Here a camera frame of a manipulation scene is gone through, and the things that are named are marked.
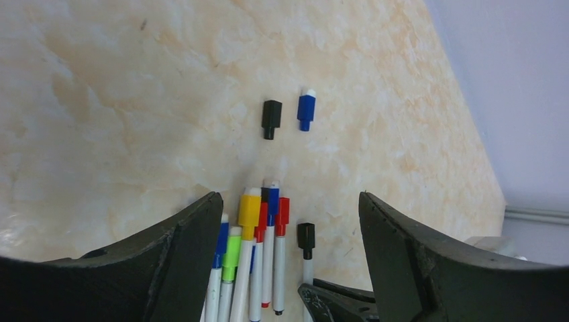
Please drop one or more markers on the yellow cap marker pen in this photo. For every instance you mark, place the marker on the yellow cap marker pen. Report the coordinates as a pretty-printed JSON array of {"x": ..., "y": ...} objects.
[{"x": 248, "y": 219}]

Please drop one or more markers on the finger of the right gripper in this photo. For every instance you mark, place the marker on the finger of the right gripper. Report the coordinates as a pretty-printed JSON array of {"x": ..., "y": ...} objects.
[{"x": 326, "y": 301}]

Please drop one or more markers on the black cap marker pen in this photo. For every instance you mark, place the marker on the black cap marker pen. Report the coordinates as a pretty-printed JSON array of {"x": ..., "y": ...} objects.
[{"x": 306, "y": 241}]

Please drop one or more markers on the blue pen cap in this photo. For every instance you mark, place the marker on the blue pen cap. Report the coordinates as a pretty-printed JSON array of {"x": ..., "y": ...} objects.
[{"x": 306, "y": 109}]

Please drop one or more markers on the black pen cap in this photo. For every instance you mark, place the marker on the black pen cap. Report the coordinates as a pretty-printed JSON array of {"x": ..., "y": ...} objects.
[{"x": 271, "y": 118}]

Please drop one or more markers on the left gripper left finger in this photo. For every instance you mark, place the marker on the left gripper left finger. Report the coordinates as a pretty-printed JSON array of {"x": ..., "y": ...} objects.
[{"x": 158, "y": 274}]

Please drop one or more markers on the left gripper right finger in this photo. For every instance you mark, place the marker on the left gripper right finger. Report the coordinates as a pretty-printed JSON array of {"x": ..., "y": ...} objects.
[{"x": 420, "y": 274}]

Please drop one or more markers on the red cap marker pen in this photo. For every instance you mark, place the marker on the red cap marker pen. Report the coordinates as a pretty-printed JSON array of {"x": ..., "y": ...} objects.
[{"x": 282, "y": 220}]

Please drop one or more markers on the green cap marker pen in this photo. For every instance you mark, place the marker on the green cap marker pen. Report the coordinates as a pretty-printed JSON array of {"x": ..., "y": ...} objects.
[{"x": 230, "y": 263}]

